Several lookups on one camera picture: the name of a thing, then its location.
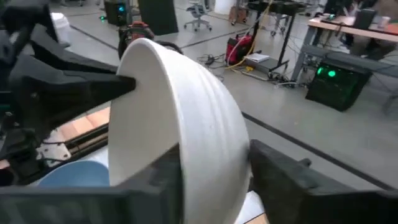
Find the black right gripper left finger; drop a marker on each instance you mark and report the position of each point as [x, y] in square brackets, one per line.
[93, 205]

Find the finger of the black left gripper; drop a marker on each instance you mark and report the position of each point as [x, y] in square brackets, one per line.
[68, 90]
[59, 56]

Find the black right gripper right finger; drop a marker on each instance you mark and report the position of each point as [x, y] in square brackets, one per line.
[311, 199]

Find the large white ribbed bowl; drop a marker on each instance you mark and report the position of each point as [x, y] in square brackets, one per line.
[202, 124]

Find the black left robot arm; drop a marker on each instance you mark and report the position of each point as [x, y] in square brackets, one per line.
[28, 15]

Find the white paper stack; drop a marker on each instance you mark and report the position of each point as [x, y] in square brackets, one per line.
[257, 57]

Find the white trash bin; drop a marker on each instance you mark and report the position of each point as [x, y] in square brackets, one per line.
[61, 28]

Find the black computer with blue light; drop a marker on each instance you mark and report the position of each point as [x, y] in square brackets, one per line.
[116, 12]

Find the red and black vacuum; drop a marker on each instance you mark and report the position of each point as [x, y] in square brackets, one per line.
[136, 32]

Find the black computer with green lights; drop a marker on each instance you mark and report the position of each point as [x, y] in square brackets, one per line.
[335, 87]

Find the grey office chair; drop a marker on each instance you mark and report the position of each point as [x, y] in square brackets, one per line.
[197, 14]

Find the black metal stand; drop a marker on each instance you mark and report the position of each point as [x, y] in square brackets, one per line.
[284, 40]

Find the red tool bag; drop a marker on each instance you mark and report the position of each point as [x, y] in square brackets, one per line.
[237, 49]

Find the black box on workbench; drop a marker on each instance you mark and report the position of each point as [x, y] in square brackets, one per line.
[364, 18]

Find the white cup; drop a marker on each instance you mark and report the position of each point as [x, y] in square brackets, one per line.
[384, 21]

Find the silver metal corner bracket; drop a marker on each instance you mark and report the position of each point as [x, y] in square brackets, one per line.
[54, 151]

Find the wooden workbench with grey frame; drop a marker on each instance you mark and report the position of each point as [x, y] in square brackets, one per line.
[342, 29]

